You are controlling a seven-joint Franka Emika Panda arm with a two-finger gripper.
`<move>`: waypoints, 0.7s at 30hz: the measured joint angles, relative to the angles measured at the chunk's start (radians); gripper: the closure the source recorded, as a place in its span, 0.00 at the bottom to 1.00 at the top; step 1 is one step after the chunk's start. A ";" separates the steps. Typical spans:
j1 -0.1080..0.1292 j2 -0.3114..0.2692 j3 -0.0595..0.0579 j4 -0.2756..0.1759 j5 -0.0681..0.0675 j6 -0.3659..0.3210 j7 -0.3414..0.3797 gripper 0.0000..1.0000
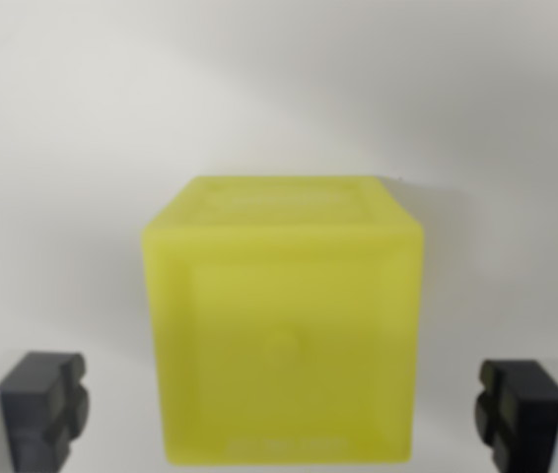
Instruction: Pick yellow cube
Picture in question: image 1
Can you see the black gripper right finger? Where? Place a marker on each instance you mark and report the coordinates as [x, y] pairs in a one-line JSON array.
[[525, 419]]

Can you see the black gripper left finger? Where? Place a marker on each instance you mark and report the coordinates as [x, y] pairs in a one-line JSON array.
[[37, 414]]

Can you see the yellow cube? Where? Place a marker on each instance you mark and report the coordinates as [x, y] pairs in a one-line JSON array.
[[284, 325]]

